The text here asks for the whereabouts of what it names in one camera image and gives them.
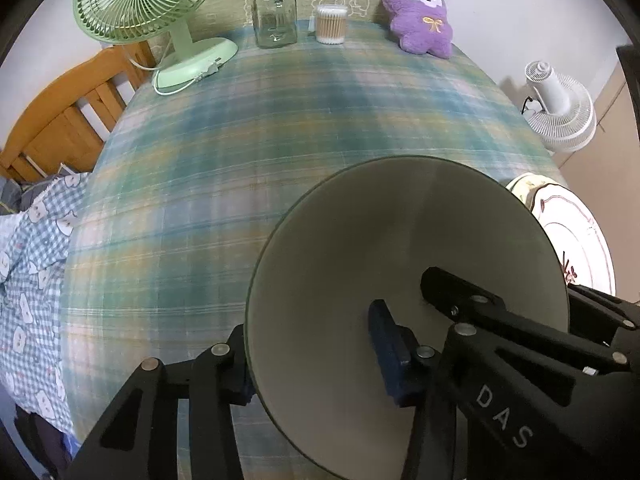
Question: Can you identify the wooden chair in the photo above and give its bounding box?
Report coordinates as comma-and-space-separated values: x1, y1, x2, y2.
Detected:
0, 40, 157, 183

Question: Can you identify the glass jar with black lid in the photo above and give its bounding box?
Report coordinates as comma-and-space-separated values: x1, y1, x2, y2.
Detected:
249, 0, 299, 50

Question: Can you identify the beige door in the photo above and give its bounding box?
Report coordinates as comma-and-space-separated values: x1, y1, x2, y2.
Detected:
555, 45, 640, 201

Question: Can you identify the yellow floral ceramic plate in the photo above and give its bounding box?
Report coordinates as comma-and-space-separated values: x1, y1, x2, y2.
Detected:
506, 172, 566, 211

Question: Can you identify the plaid tablecloth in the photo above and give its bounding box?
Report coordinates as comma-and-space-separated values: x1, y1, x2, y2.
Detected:
62, 19, 571, 480

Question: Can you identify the blue checked printed blanket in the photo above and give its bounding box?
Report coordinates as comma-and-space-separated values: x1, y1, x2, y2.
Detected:
0, 172, 93, 441

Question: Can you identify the white standing fan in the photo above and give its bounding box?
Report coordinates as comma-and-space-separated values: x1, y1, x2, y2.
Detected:
522, 60, 597, 153

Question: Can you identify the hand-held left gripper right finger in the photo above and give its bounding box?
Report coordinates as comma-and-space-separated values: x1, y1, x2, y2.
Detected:
369, 300, 458, 480

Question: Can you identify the red floral scalloped plate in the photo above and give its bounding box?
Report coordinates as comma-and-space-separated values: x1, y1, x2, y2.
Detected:
530, 184, 617, 296

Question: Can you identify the green fan power cord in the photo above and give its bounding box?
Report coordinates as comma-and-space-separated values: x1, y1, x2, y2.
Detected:
127, 52, 223, 97

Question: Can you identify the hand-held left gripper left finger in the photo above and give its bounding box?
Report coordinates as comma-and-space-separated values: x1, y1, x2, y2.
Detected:
65, 324, 254, 480

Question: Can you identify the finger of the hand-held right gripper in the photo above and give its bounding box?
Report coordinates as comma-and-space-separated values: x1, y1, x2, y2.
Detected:
567, 285, 640, 346
421, 266, 630, 480

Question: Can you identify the grey round plate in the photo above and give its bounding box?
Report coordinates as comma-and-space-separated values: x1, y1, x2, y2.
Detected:
245, 156, 571, 480

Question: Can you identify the cotton swab container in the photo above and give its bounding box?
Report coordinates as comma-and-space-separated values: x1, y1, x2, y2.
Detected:
315, 4, 349, 45

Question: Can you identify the purple plush toy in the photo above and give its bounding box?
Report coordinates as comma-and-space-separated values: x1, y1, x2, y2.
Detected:
381, 0, 454, 59

